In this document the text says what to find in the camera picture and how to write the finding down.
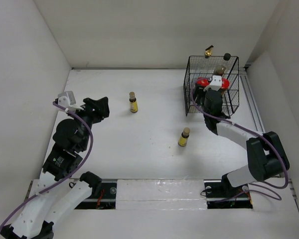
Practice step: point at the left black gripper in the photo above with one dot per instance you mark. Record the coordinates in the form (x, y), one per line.
(98, 109)

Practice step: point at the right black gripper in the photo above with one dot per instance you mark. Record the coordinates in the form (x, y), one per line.
(199, 90)

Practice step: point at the red lid jar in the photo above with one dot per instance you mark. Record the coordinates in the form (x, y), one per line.
(224, 87)
(203, 82)

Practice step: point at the yellow bottle cork cap back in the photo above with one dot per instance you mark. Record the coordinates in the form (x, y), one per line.
(133, 102)

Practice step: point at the yellow bottle cork cap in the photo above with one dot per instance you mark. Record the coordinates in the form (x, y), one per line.
(133, 102)
(184, 137)

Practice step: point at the red label sauce bottle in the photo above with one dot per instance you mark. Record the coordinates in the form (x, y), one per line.
(222, 67)

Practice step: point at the clear glass oil bottle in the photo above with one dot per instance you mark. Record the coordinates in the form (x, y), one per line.
(203, 64)

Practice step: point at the yellow bottle cork cap front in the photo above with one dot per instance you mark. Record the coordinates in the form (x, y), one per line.
(184, 137)

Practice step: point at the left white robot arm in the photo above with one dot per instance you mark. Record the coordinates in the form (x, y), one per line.
(37, 216)

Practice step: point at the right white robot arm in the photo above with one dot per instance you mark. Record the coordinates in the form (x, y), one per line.
(267, 164)

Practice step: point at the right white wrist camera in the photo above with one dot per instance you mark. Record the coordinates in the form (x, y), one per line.
(215, 83)

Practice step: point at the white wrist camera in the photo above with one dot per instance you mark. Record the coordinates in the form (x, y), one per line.
(215, 83)
(66, 102)

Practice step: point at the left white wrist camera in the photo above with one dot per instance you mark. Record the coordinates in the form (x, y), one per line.
(66, 102)

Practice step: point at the black wire basket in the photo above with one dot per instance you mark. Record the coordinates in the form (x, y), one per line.
(231, 96)

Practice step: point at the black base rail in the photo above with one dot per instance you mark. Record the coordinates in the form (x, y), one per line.
(161, 194)

